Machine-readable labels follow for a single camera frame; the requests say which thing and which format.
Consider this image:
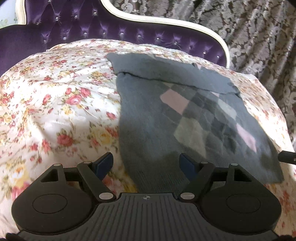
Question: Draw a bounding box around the floral bed sheet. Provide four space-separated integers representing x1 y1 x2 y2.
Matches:
1 39 293 236

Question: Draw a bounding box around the purple tufted white-framed headboard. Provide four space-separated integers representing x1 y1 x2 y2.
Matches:
1 1 230 73

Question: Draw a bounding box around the grey argyle knit sweater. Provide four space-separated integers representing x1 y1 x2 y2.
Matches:
107 53 283 193

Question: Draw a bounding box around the grey damask curtain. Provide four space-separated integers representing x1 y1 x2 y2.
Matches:
112 0 295 141

